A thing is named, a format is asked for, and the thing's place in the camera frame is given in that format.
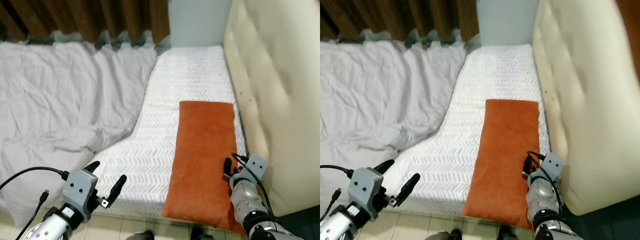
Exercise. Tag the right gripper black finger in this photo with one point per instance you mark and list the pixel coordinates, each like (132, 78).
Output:
(227, 166)
(527, 164)

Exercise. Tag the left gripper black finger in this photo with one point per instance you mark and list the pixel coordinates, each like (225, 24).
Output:
(410, 188)
(92, 166)
(384, 165)
(118, 189)

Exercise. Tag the orange rectangular pillow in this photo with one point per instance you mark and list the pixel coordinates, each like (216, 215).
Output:
(202, 160)
(502, 157)

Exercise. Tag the light grey duvet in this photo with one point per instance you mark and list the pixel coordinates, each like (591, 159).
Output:
(65, 95)
(380, 95)

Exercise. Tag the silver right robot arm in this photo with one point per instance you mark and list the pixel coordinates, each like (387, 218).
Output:
(545, 200)
(250, 202)

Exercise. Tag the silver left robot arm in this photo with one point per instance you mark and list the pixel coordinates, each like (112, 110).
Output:
(340, 226)
(47, 226)

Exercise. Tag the black left robot foot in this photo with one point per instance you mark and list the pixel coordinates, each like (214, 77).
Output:
(141, 235)
(442, 235)

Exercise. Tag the black robot foot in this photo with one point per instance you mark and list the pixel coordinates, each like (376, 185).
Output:
(442, 235)
(141, 235)
(202, 234)
(505, 234)

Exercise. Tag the black right robot foot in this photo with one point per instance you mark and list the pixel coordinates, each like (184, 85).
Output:
(202, 234)
(505, 234)

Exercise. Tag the cream tufted headboard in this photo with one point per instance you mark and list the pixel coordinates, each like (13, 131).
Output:
(587, 100)
(277, 100)

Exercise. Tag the white chevron patterned mattress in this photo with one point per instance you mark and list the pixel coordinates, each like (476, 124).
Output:
(180, 80)
(495, 75)

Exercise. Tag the brown curtain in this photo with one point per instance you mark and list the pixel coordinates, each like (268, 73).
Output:
(90, 17)
(400, 17)

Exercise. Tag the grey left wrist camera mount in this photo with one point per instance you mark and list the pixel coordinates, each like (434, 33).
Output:
(79, 192)
(365, 191)

